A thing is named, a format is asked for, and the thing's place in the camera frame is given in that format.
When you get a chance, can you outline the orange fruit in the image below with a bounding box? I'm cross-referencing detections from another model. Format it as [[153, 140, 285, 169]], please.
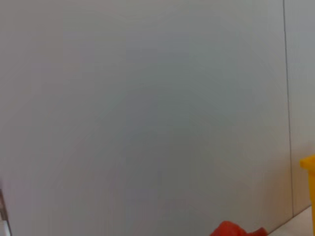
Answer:
[[210, 220, 269, 236]]

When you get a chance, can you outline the yellow plastic bin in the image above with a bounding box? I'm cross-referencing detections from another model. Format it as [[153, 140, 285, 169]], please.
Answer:
[[299, 154, 315, 206]]

